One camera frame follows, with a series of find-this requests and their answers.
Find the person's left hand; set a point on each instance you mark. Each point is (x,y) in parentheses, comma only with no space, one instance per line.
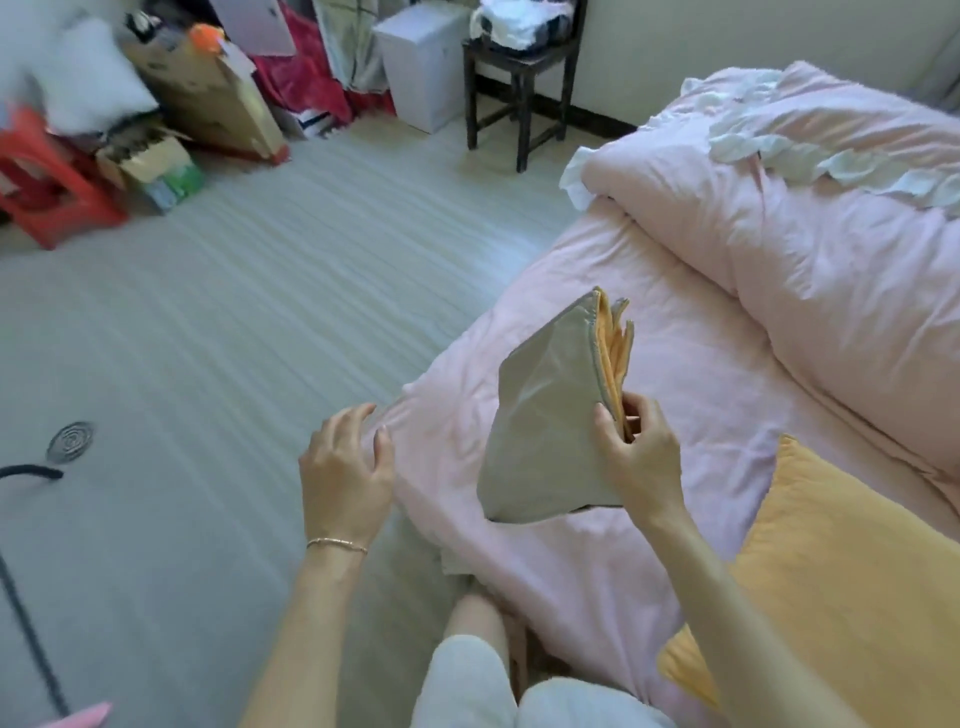
(341,487)

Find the person's right hand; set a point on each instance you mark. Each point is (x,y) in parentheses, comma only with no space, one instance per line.
(652,465)

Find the grey-green cushion cover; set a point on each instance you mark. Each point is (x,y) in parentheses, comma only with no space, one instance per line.
(540,420)
(847,585)

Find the person's right forearm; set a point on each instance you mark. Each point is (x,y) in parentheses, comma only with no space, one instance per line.
(742,637)

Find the person's left forearm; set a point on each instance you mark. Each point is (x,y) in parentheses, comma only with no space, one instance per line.
(307,645)

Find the person's white trousers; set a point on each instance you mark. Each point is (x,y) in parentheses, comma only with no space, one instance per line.
(465,690)

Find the pink bed sheet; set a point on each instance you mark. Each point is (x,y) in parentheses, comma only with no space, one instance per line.
(525,360)

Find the round metal floor object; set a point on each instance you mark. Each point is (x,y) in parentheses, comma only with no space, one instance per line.
(71,441)

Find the pink duvet with white ruffle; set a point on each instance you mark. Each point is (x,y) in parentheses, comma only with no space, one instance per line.
(825,247)

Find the pink chair seat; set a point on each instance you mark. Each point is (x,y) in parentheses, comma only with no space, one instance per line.
(82,716)

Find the black chair base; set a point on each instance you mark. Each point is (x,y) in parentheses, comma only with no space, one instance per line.
(30,637)

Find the green printed box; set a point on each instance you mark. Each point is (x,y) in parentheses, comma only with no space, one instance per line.
(165,176)

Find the brown cardboard box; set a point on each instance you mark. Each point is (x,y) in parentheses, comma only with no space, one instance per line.
(217,105)

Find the black metal rack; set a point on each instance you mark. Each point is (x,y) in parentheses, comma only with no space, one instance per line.
(525,75)

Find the red plastic bag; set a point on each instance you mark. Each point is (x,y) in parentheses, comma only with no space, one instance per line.
(307,75)

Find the red plastic stool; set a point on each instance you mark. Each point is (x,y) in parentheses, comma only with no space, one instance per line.
(45,180)

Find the white plastic bin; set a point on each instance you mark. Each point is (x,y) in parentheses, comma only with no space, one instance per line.
(424,67)

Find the grey leaf patterned curtain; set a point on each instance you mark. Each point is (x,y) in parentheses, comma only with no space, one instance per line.
(352,41)

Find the folded clothes pile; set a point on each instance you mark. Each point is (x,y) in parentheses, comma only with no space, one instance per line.
(517,22)

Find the small orange item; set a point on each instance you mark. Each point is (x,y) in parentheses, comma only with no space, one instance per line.
(205,37)

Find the pale pink flat board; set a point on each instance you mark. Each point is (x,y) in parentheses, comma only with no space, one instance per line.
(255,22)

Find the cream and grey patterned curtain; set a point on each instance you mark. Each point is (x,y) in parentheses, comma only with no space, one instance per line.
(937,71)

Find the white fluffy item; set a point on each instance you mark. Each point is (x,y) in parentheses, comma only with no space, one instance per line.
(82,75)

